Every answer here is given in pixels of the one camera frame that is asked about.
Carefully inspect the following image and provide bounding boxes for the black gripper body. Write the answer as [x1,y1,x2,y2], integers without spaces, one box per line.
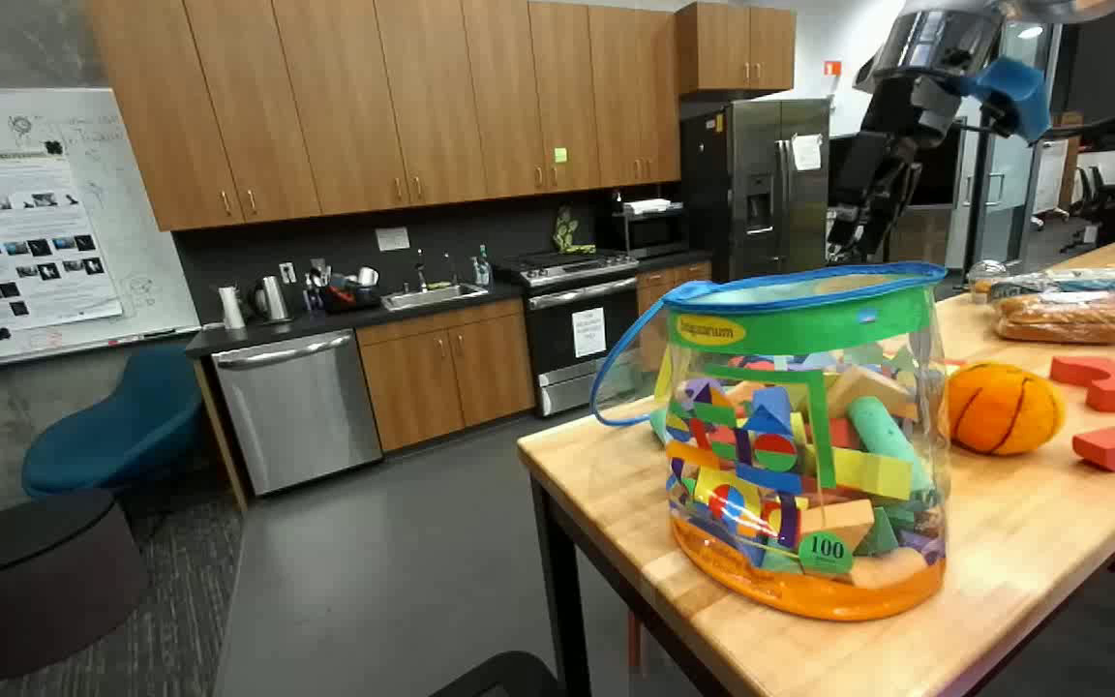
[857,73,967,176]

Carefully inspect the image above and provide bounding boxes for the white paper on refrigerator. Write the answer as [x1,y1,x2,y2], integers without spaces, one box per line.
[790,131,829,176]

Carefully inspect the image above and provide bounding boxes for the blue bucket lid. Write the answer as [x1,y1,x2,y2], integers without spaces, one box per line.
[658,260,952,321]

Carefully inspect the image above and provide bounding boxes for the stainless steel refrigerator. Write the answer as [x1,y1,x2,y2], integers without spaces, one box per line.
[676,91,835,287]

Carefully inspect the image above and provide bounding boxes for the clear plastic food bag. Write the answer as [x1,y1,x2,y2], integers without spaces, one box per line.
[967,263,1115,304]

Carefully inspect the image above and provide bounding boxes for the wooden cabinet above fridge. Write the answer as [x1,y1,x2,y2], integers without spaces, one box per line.
[669,0,800,97]

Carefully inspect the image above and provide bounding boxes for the narrow wooden base cabinet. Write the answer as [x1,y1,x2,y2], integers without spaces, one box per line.
[632,260,718,380]

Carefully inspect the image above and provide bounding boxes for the bagged bread loaf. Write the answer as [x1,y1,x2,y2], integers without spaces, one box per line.
[985,287,1115,348]

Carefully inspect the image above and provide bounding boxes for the black microwave oven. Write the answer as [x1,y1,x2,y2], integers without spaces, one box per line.
[600,189,689,256]

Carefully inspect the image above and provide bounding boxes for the orange plush ball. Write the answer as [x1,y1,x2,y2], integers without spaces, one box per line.
[946,361,1070,459]

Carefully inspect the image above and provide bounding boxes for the green foam cylinder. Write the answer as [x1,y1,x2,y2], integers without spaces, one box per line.
[843,394,937,501]

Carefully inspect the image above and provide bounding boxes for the blue block with round print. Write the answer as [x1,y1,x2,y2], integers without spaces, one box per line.
[733,381,807,500]

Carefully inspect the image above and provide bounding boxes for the yellow foam rectangle block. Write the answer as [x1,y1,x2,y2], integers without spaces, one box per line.
[829,446,918,505]

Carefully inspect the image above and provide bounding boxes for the green plant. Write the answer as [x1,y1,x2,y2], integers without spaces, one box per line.
[551,203,600,260]

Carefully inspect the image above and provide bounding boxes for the white paper on oven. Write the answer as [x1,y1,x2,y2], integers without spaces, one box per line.
[571,300,613,362]

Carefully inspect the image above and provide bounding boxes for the red foam wedge block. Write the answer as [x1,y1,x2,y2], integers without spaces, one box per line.
[1070,420,1115,477]

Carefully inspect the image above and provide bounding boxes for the stainless steel oven range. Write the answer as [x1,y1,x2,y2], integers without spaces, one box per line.
[503,247,648,420]

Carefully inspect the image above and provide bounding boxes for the clear plastic toy bucket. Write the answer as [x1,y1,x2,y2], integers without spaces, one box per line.
[649,263,952,625]

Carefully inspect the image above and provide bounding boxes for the steel kitchen sink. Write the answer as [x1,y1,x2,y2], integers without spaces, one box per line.
[378,278,493,316]

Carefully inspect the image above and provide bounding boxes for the wooden two door base cabinet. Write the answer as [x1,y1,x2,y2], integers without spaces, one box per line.
[354,298,540,455]

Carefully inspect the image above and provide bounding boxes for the dish rack with dishes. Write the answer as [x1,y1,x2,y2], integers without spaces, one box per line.
[303,256,387,316]

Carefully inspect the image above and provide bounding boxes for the stainless steel dishwasher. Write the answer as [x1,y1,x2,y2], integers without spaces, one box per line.
[210,323,387,501]

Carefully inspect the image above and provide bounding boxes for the dark kitchen countertop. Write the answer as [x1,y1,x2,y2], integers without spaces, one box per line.
[185,281,531,361]

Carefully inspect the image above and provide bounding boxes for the white paper towel roll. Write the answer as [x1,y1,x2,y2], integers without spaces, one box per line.
[217,281,253,336]

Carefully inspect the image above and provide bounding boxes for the white whiteboard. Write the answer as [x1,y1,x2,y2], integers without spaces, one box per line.
[0,83,210,380]

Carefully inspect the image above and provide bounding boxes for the blue lounge chair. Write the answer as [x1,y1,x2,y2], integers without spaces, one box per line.
[21,339,210,500]

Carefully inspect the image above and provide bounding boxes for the white printed poster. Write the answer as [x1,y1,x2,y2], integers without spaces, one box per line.
[0,152,128,348]

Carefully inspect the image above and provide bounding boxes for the dark round ottoman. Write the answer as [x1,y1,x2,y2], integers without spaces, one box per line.
[0,489,150,685]

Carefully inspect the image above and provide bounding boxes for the blue bucket handle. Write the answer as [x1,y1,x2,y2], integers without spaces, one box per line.
[586,300,680,434]

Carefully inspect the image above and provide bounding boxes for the black metal table frame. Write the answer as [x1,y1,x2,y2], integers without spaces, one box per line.
[525,459,745,697]

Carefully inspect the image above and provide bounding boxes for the wooden upper wall cabinets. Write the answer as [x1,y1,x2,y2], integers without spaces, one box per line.
[84,0,685,236]

